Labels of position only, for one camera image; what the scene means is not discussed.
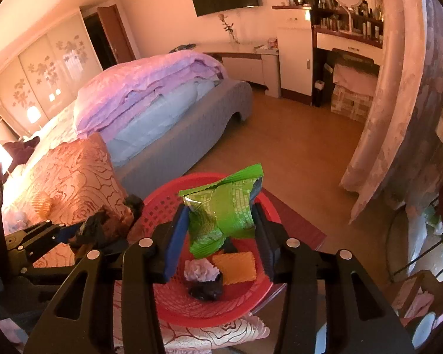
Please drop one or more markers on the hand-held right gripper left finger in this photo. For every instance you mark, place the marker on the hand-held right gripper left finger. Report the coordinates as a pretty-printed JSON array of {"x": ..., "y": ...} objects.
[{"x": 175, "y": 239}]

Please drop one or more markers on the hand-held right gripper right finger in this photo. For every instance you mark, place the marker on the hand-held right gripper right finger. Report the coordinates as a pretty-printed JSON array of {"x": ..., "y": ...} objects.
[{"x": 266, "y": 243}]

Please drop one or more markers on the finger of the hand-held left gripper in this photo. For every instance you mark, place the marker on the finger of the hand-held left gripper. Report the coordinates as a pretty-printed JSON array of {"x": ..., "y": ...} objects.
[
  {"x": 68, "y": 236},
  {"x": 33, "y": 236}
]

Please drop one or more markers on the white tissue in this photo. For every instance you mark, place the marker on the white tissue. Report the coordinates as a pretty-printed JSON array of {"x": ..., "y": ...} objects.
[
  {"x": 201, "y": 269},
  {"x": 16, "y": 223}
]

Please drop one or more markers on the brown dried peel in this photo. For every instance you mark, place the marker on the brown dried peel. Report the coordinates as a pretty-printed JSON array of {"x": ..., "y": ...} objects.
[{"x": 96, "y": 228}]

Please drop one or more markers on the yellow foam fruit net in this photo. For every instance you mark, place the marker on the yellow foam fruit net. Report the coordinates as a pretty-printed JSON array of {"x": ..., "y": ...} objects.
[
  {"x": 234, "y": 267},
  {"x": 42, "y": 202}
]

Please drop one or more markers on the black wrapper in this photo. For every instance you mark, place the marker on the black wrapper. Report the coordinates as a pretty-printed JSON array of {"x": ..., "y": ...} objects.
[{"x": 133, "y": 204}]

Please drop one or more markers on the green snack wrapper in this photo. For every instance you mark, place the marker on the green snack wrapper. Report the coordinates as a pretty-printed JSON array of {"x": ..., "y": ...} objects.
[{"x": 225, "y": 206}]

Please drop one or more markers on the dark paper ball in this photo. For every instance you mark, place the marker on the dark paper ball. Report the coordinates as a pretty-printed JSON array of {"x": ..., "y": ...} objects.
[{"x": 206, "y": 290}]

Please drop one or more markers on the red plastic basket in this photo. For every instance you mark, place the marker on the red plastic basket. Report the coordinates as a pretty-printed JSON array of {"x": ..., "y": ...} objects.
[{"x": 192, "y": 309}]

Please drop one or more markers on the dark cloth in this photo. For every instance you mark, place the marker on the dark cloth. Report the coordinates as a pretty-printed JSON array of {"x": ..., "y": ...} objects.
[{"x": 22, "y": 147}]

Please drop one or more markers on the grey-blue bed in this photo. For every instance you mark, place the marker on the grey-blue bed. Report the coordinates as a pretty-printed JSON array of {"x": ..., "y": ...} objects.
[{"x": 206, "y": 125}]

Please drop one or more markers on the pale blue folded quilt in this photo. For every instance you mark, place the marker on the pale blue folded quilt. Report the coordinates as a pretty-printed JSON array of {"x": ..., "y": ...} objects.
[{"x": 158, "y": 118}]

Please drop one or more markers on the clear plastic bag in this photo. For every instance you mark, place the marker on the clear plastic bag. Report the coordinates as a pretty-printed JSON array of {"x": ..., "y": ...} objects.
[{"x": 419, "y": 236}]

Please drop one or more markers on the black narrow bin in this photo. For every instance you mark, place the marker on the black narrow bin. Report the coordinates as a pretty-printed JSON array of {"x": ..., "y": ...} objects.
[{"x": 317, "y": 96}]

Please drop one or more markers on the floral sliding-door wardrobe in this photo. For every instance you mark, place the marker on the floral sliding-door wardrobe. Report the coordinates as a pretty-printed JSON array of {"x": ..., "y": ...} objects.
[{"x": 40, "y": 73}]

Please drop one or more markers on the pink folded quilt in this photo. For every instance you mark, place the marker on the pink folded quilt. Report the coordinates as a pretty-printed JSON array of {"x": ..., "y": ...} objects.
[{"x": 144, "y": 81}]

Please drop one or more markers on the patterned stool with pink cloth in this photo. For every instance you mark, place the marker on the patterned stool with pink cloth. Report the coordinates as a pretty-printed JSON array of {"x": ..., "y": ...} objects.
[{"x": 350, "y": 96}]

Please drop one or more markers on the low white cabinet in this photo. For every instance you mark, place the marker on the low white cabinet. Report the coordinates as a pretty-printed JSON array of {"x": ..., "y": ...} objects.
[{"x": 243, "y": 66}]

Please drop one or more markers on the pale blue round stool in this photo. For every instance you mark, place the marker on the pale blue round stool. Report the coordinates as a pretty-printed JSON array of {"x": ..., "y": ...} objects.
[{"x": 426, "y": 330}]

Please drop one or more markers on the tall white cabinet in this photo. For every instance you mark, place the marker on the tall white cabinet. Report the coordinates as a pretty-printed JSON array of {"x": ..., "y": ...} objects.
[{"x": 293, "y": 59}]

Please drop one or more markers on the pink lace curtain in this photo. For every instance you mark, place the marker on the pink lace curtain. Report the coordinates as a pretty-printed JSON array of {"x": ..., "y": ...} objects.
[{"x": 391, "y": 99}]

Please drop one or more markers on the brown wooden door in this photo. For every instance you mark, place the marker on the brown wooden door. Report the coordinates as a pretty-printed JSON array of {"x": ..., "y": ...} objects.
[{"x": 114, "y": 33}]

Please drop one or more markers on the rose in glass vase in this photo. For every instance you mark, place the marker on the rose in glass vase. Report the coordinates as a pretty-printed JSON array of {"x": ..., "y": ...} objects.
[{"x": 232, "y": 37}]

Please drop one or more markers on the white dressing table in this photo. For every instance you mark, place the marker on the white dressing table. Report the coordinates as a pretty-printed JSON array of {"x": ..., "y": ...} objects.
[{"x": 350, "y": 42}]

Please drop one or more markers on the row of cosmetic bottles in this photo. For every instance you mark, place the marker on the row of cosmetic bottles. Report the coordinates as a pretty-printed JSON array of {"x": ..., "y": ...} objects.
[{"x": 330, "y": 22}]

